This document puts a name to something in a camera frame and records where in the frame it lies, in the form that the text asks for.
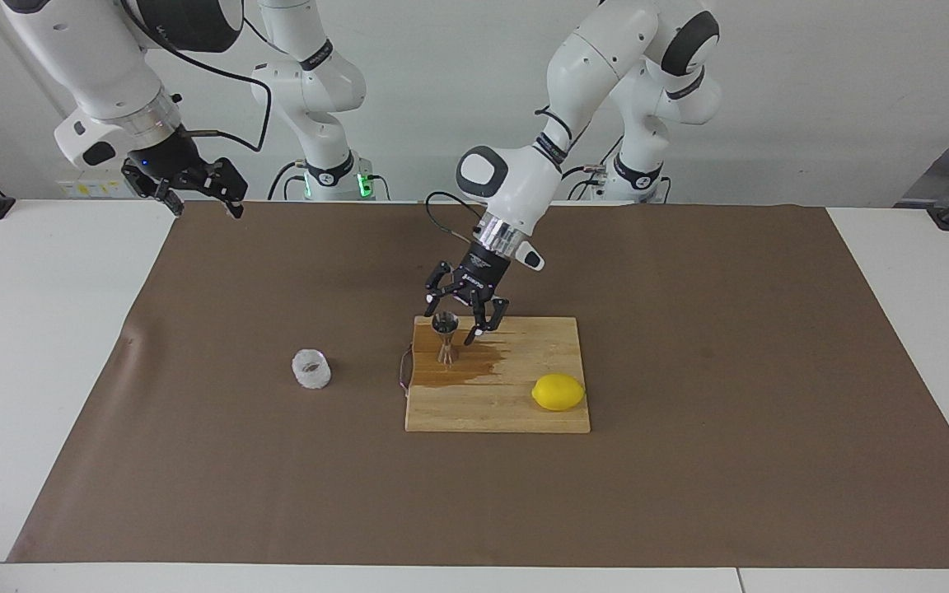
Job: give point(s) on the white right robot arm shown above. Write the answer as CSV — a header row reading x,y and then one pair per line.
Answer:
x,y
95,66

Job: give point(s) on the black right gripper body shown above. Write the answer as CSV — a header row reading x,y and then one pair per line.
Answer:
x,y
168,158

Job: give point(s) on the wooden cutting board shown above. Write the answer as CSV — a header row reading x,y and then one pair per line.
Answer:
x,y
491,408

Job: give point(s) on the clear textured glass cup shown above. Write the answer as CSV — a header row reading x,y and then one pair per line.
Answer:
x,y
311,372

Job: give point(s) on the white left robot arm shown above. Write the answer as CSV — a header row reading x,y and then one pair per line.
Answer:
x,y
524,177

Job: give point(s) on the brown table mat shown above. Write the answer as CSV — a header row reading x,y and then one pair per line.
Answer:
x,y
277,478

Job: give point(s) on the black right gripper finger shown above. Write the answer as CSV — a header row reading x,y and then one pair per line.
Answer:
x,y
223,179
151,188

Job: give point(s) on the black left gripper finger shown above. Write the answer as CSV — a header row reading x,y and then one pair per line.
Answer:
x,y
491,315
440,292

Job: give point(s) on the yellow lemon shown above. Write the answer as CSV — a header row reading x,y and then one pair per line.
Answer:
x,y
558,392

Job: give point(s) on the steel double jigger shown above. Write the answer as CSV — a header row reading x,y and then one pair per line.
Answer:
x,y
446,325

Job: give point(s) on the white wall socket box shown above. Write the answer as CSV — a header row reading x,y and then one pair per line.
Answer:
x,y
95,188

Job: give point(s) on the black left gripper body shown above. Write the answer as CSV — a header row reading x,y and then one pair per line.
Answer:
x,y
479,276

